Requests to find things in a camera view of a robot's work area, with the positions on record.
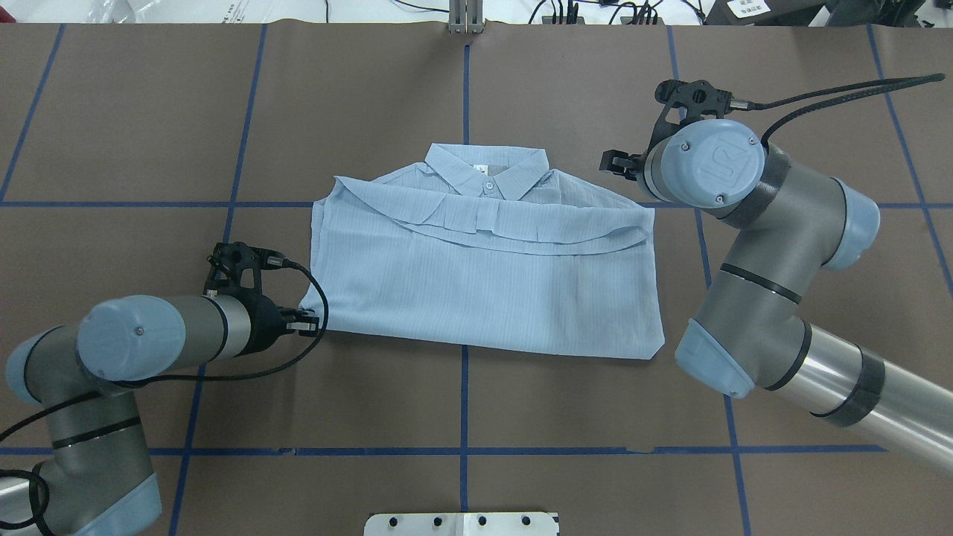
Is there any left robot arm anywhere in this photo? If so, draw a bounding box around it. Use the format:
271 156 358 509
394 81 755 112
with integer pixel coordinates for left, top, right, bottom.
2 295 328 535

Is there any clear plastic bag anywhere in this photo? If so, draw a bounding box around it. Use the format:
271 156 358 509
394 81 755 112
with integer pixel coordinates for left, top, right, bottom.
86 1 249 24

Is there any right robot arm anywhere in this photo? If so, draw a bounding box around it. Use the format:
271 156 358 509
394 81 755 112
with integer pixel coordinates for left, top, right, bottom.
599 119 952 475

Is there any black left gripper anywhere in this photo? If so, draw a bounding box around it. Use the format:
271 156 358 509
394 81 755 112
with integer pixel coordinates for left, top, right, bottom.
242 294 321 355

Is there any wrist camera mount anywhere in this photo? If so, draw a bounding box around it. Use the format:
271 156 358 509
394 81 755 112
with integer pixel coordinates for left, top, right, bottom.
647 80 734 150
203 242 292 296

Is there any dark grey labelled box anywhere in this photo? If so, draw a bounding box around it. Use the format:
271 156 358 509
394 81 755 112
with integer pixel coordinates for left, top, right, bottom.
704 1 825 27

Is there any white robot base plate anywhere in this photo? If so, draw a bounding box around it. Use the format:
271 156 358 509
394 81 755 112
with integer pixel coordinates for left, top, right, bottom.
363 511 561 535

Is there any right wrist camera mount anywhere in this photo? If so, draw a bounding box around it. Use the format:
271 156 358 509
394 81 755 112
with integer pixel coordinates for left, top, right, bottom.
647 80 734 150

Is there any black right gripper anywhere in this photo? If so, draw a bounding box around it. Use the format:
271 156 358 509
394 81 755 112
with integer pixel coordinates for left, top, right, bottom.
600 150 648 183

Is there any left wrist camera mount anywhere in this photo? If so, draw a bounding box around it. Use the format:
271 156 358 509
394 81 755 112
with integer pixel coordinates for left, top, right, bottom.
203 242 292 296

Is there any light blue button-up shirt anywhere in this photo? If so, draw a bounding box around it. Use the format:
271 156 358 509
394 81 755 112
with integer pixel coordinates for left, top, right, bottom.
300 144 665 360

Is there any grey aluminium frame post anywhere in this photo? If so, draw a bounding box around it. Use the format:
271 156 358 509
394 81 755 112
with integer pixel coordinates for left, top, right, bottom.
448 0 485 34

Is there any right orange-port USB hub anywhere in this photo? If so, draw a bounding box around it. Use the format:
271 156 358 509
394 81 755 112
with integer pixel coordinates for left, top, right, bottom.
608 1 663 26

